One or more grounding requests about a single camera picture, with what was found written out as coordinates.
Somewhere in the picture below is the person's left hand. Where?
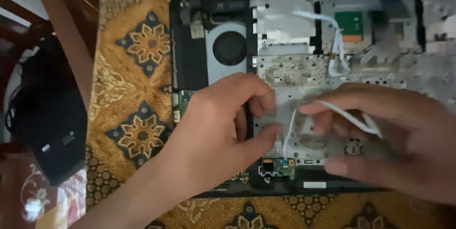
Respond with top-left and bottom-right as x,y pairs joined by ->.
157,72 -> 284,197

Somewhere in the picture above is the person's right hand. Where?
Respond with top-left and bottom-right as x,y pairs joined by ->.
299,82 -> 456,205

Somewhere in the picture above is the long white ribbon cable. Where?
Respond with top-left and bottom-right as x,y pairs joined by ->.
282,100 -> 383,160

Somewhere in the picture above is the green motherboard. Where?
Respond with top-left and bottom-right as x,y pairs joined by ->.
173,89 -> 262,192

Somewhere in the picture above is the opened black laptop base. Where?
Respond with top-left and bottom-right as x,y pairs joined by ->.
160,0 -> 456,198

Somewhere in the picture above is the small green port board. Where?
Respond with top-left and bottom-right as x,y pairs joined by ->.
261,158 -> 297,182

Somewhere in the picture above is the grey laptop cooling fan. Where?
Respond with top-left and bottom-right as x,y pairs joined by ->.
205,22 -> 248,85

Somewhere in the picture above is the brown batik tablecloth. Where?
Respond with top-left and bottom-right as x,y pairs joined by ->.
85,0 -> 456,229

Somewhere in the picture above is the silver keyboard back plate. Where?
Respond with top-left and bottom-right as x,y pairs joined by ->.
251,0 -> 456,167

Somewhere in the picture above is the green touchpad circuit board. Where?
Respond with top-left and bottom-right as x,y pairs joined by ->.
334,11 -> 365,43

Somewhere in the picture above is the black bag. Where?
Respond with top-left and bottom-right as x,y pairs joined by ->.
5,37 -> 88,187

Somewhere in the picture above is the red floral cloth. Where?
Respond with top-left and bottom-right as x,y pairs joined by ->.
0,154 -> 88,229

